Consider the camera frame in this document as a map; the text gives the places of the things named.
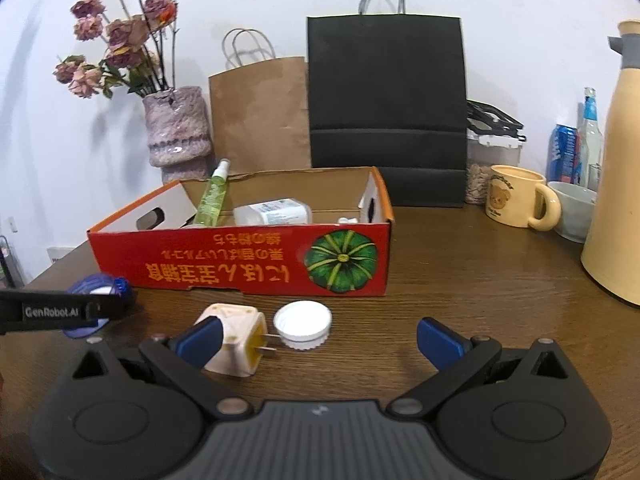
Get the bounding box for yellow bear mug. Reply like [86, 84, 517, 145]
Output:
[485, 164, 562, 231]

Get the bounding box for cream thermos jug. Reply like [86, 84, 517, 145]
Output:
[580, 20, 640, 307]

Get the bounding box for blue drink can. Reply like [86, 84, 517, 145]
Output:
[546, 123, 581, 184]

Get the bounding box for green spray bottle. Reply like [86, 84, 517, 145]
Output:
[192, 158, 233, 227]

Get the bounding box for red and orange cardboard box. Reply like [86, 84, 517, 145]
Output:
[86, 166, 396, 297]

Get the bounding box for blue round plastic case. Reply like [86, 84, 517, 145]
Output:
[64, 274, 133, 339]

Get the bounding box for white plastic bottle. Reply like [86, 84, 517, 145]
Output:
[232, 199, 313, 227]

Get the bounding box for pink knitted vase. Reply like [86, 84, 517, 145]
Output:
[142, 86, 213, 184]

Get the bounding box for brown paper bag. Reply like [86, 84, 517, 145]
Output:
[208, 28, 312, 176]

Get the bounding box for cream plug adapter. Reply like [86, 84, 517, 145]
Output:
[192, 303, 278, 377]

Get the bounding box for dried pink flowers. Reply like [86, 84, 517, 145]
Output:
[53, 0, 179, 100]

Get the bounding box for white round lid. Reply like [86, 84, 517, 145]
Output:
[273, 300, 333, 351]

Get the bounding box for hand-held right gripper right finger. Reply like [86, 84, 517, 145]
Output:
[387, 317, 582, 420]

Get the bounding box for black paper bag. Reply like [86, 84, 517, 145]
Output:
[306, 0, 468, 208]

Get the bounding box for clear seed container black lid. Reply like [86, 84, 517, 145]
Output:
[465, 100, 527, 206]

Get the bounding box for clear glass bottle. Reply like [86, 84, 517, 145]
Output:
[577, 87, 603, 188]

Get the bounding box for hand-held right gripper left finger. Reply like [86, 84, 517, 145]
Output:
[60, 316, 253, 420]

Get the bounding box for pale white cup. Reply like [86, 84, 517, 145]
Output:
[547, 181, 598, 244]

